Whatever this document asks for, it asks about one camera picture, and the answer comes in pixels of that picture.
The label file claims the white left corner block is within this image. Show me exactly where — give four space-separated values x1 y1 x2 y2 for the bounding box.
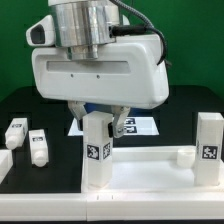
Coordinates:
0 150 13 184

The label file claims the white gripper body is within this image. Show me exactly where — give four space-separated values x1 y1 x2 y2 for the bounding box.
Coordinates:
26 15 169 109

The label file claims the white desk top tray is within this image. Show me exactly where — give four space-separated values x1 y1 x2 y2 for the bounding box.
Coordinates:
81 145 224 192

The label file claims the white marker plate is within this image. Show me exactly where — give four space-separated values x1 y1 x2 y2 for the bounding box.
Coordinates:
67 116 160 137

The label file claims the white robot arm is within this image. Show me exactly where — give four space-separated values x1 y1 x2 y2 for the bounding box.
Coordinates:
26 0 169 138

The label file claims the white front rail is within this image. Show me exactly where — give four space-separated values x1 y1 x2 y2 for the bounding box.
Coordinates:
0 192 224 221

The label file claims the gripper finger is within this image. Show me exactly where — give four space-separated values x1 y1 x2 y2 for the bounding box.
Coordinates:
108 106 130 138
68 101 87 130

